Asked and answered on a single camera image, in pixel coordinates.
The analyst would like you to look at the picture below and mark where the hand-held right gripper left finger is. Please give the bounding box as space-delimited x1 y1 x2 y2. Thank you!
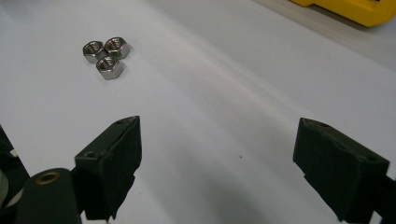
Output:
74 115 143 222

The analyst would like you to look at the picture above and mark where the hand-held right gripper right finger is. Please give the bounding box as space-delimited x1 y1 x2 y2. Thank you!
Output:
292 117 390 224

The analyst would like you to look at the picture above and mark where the steel hex nut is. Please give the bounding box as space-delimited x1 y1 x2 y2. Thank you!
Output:
95 55 125 81
82 40 107 64
103 36 132 60

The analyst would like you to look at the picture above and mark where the yellow black organizer case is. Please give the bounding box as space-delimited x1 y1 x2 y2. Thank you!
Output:
288 0 396 28

